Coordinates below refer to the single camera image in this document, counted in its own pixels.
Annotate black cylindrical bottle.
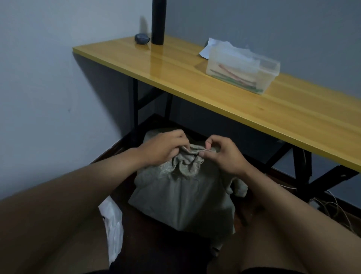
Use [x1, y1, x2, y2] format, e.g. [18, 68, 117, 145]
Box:
[151, 0, 167, 46]

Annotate grey woven sack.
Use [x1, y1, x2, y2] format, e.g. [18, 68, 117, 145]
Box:
[128, 128, 249, 252]

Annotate clear plastic box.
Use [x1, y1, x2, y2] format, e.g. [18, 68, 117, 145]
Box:
[206, 45, 281, 95]

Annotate black metal desk leg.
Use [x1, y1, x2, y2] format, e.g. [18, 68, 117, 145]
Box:
[265, 142, 360, 202]
[131, 78, 173, 147]

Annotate person's right hand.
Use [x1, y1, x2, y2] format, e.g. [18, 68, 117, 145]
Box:
[199, 134, 253, 179]

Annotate person's leg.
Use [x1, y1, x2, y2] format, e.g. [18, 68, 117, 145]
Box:
[208, 212, 308, 274]
[28, 212, 111, 274]

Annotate person's right leg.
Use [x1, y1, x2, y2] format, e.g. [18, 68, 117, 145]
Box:
[208, 212, 308, 274]

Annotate white cable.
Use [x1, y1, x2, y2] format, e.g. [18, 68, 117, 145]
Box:
[278, 185, 357, 235]

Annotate bundle of coloured strings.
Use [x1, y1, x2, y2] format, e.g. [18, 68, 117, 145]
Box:
[210, 64, 264, 93]

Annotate white tissue sheet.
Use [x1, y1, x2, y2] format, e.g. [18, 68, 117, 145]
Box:
[199, 37, 261, 70]

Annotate person's left forearm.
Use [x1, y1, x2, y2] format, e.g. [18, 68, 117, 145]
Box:
[0, 148, 147, 274]

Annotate person's right forearm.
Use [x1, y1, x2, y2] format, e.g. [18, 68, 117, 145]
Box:
[241, 166, 361, 274]

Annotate white bag with red print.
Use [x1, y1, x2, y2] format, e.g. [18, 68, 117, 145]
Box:
[98, 195, 124, 267]

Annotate person's left leg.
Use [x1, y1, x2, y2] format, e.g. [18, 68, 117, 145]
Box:
[28, 212, 111, 274]

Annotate small dark round case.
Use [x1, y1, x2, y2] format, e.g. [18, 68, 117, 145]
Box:
[134, 33, 151, 45]

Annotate black shorts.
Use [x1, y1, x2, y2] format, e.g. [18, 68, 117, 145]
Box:
[84, 223, 308, 274]

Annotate person's left hand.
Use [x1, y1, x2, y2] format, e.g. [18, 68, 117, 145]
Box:
[135, 129, 191, 167]

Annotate yellow wooden desk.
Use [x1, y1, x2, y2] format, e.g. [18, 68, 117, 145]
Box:
[73, 35, 361, 173]

